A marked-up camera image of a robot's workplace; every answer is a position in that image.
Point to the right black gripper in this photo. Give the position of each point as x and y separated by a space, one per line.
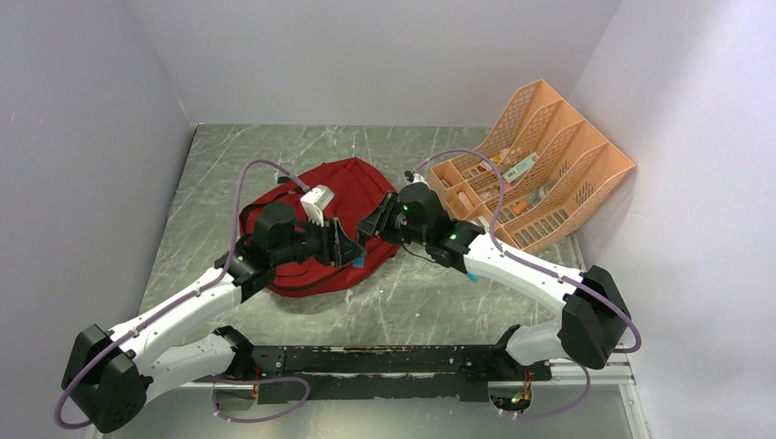
371 224

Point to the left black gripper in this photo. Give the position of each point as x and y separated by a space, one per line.
346 249

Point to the red student backpack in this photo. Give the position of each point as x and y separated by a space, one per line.
264 255

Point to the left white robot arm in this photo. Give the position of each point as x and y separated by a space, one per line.
176 309

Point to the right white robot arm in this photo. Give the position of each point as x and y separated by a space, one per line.
590 316

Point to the pink eraser in organizer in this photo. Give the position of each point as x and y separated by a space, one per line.
465 201

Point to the white green box in organizer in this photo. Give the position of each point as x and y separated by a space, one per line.
520 168

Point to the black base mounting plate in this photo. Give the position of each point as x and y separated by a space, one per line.
326 373

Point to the orange capped small item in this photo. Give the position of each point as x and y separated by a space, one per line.
519 207

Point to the orange plastic file organizer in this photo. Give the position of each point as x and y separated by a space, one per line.
578 168

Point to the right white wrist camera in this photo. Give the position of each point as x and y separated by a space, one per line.
414 177

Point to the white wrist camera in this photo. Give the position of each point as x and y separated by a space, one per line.
314 203
414 177

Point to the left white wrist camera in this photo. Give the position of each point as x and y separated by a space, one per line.
314 203

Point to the aluminium rail frame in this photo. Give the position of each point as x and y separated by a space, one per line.
509 398

